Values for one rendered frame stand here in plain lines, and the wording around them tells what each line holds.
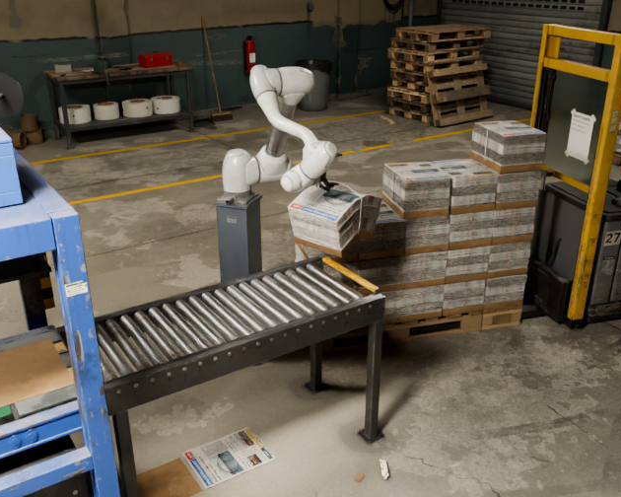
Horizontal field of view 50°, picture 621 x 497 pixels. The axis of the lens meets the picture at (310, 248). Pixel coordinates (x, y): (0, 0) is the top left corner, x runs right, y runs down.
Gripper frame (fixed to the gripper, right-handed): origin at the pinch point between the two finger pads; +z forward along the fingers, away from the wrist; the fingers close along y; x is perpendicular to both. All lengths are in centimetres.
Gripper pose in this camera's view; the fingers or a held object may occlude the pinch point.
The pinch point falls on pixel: (337, 168)
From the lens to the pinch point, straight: 322.9
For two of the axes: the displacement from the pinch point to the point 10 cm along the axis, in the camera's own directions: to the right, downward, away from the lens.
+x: 8.2, 2.6, -5.1
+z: 5.7, -2.5, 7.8
